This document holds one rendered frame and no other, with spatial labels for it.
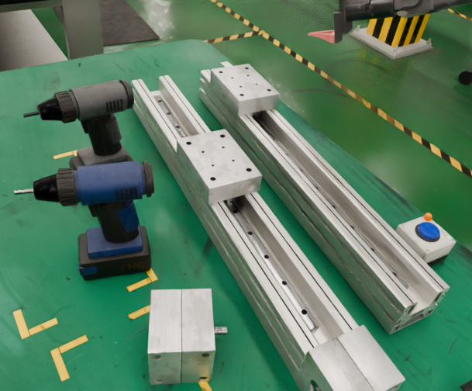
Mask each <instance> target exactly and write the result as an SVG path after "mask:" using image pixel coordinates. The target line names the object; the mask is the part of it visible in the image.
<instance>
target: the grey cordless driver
mask: <svg viewBox="0 0 472 391"><path fill-rule="evenodd" d="M133 104H134V96H133V90H132V88H131V86H130V84H129V83H128V82H127V81H125V80H124V79H123V80H119V81H117V80H114V81H107V82H103V83H98V84H94V85H87V86H83V87H79V88H71V89H70V91H69V92H67V91H62V92H55V94H54V96H53V98H51V99H47V100H46V101H44V102H41V103H40V104H38V105H37V110H38V111H36V112H30V113H26V114H23V117H24V118H26V117H29V116H36V115H40V118H41V120H56V121H61V122H62V123H71V122H74V121H75V120H76V119H78V120H79V121H80V122H81V125H82V128H83V131H84V132H85V133H88V135H89V137H90V140H91V144H92V147H86V148H83V149H80V150H78V151H77V156H73V157H71V159H70V160H69V165H70V168H73V169H74V170H75V171H76V170H77V169H78V166H83V165H92V164H108V163H117V162H126V161H134V160H133V159H132V158H131V157H130V155H129V153H128V152H127V151H126V149H125V148H124V146H123V145H121V143H120V140H121V139H122V135H121V133H120V129H119V124H118V122H117V119H116V116H115V114H113V113H116V112H122V111H125V110H126V109H131V108H132V107H133Z"/></svg>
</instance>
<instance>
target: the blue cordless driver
mask: <svg viewBox="0 0 472 391"><path fill-rule="evenodd" d="M28 193H34V196H35V198H36V200H41V201H47V202H60V204H61V205H62V206H63V207H65V206H77V205H78V203H79V202H82V205H83V206H86V205H88V208H89V210H90V212H91V215H92V216H93V217H98V221H99V223H100V227H92V228H88V229H87V231H86V233H83V234H80V236H79V237H78V268H79V272H80V275H82V278H83V279H84V280H85V281H89V280H94V279H103V278H109V277H114V276H119V275H128V274H134V273H139V272H148V271H149V270H150V268H151V258H150V247H149V242H148V237H147V233H146V228H145V226H140V221H139V217H138V215H137V212H136V207H135V205H134V202H133V200H135V199H142V198H143V195H146V197H151V194H153V193H154V182H153V170H152V166H151V164H148V162H147V161H143V164H139V162H138V161H126V162H117V163H108V164H92V165H83V166H78V169H77V170H76V171H75V170H74V169H73V168H59V169H58V171H57V173H56V174H54V175H50V176H47V177H45V178H41V179H38V180H35V181H34V183H33V189H20V190H15V195H21V194H28Z"/></svg>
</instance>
